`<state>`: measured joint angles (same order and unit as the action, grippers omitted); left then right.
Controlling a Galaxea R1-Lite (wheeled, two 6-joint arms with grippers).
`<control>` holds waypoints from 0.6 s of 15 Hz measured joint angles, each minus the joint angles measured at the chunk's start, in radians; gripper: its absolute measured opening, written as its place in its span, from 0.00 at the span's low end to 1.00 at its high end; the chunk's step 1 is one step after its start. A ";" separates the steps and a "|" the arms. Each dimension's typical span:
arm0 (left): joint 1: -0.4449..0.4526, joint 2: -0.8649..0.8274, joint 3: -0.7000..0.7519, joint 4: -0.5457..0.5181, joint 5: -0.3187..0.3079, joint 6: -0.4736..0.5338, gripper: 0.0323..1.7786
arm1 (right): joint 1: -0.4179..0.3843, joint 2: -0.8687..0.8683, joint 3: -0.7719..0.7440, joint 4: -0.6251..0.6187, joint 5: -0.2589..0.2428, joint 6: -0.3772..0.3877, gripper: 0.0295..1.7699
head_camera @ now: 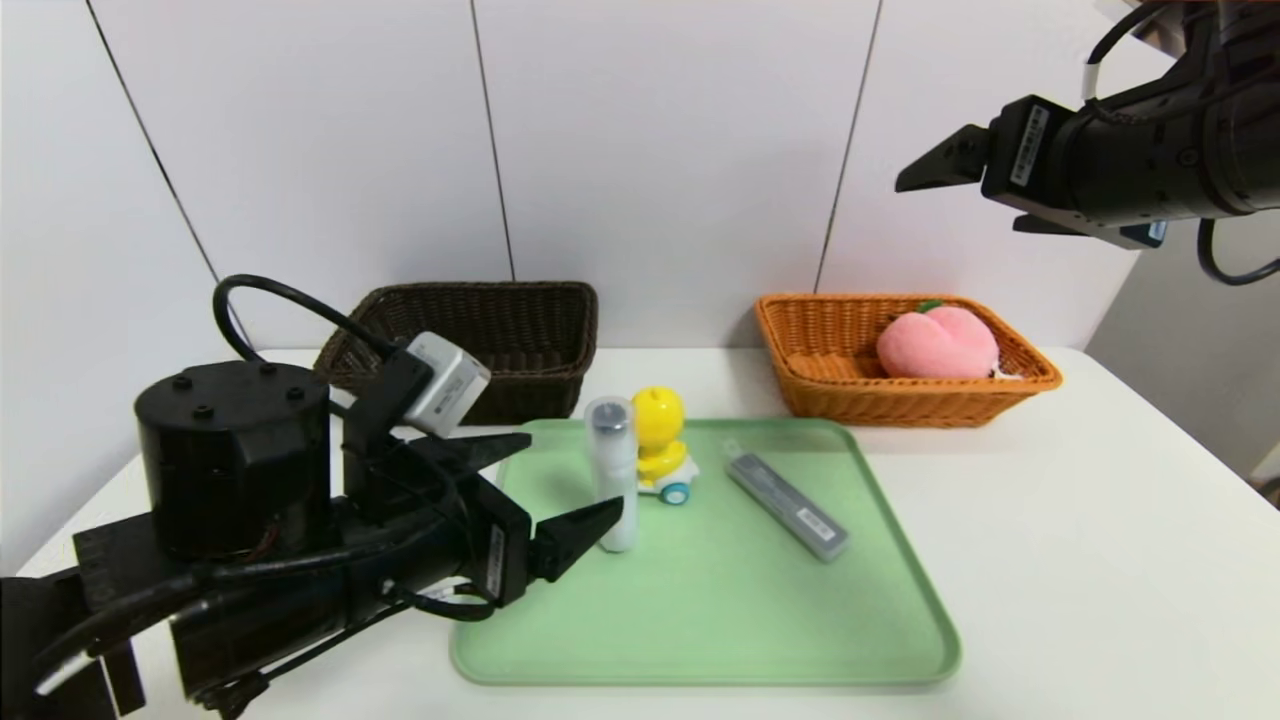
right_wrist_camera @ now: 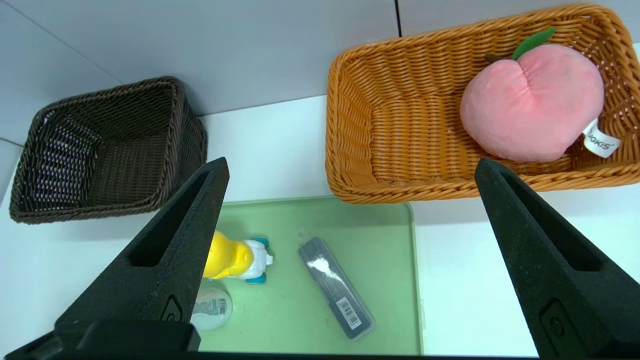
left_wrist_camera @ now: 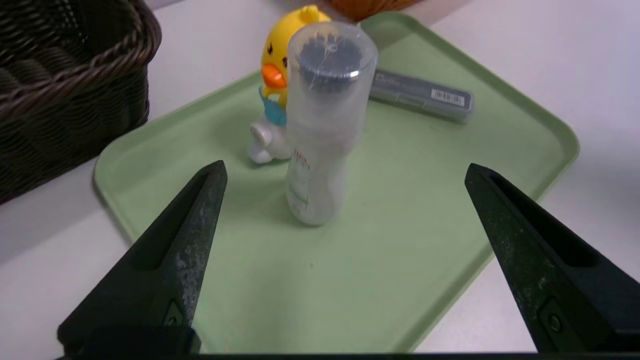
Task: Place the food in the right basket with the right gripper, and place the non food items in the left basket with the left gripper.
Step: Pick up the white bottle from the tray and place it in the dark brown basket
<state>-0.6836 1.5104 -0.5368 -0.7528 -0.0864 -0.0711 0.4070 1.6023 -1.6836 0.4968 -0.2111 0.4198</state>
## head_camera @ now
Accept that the pink plush peach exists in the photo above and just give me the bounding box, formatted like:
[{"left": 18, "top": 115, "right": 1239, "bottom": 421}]
[{"left": 877, "top": 298, "right": 1023, "bottom": 382}]

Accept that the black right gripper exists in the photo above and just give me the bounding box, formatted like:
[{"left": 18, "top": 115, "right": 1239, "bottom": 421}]
[{"left": 894, "top": 71, "right": 1212, "bottom": 236}]

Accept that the green plastic tray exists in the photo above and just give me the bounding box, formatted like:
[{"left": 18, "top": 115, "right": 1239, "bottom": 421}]
[{"left": 450, "top": 417, "right": 963, "bottom": 689}]

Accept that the white cylindrical bottle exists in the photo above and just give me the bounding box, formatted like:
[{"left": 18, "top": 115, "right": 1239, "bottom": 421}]
[{"left": 585, "top": 396, "right": 641, "bottom": 554}]

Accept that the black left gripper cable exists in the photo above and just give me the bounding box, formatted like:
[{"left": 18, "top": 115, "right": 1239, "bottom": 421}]
[{"left": 30, "top": 470, "right": 501, "bottom": 701}]

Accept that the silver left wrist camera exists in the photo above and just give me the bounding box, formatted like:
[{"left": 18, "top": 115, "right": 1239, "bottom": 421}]
[{"left": 400, "top": 332, "right": 493, "bottom": 437}]

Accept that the yellow duck scooter toy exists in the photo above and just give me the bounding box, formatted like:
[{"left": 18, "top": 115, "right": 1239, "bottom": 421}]
[{"left": 630, "top": 387, "right": 701, "bottom": 506}]

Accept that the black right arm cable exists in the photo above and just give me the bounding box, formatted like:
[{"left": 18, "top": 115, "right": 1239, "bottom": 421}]
[{"left": 1197, "top": 218, "right": 1280, "bottom": 286}]

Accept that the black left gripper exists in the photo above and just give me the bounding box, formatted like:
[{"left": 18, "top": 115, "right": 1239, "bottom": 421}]
[{"left": 345, "top": 431, "right": 626, "bottom": 620}]

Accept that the black left camera cable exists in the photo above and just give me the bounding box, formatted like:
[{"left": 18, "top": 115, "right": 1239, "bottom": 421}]
[{"left": 212, "top": 274, "right": 406, "bottom": 366}]

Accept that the orange wicker basket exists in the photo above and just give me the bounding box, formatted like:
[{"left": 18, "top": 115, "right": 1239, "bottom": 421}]
[{"left": 755, "top": 292, "right": 1064, "bottom": 429}]

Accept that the dark brown wicker basket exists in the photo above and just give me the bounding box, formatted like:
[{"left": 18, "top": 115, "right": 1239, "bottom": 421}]
[{"left": 312, "top": 280, "right": 599, "bottom": 426}]

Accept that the grey pencil lead case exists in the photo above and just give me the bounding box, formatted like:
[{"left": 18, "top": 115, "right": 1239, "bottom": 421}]
[{"left": 718, "top": 447, "right": 851, "bottom": 564}]

